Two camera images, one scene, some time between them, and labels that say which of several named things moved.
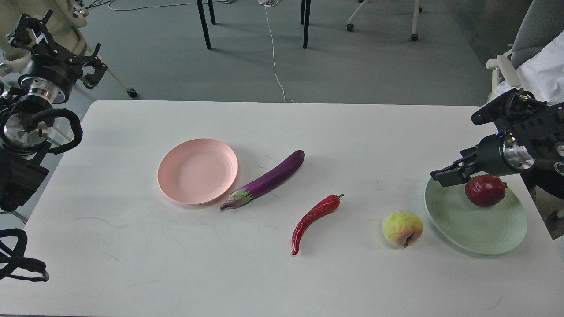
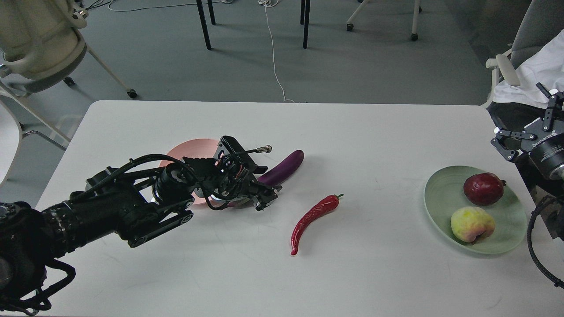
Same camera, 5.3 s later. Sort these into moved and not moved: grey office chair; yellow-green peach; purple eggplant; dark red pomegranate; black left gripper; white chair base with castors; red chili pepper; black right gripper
Moved: black left gripper; black right gripper; yellow-green peach
Not moved: red chili pepper; grey office chair; purple eggplant; dark red pomegranate; white chair base with castors
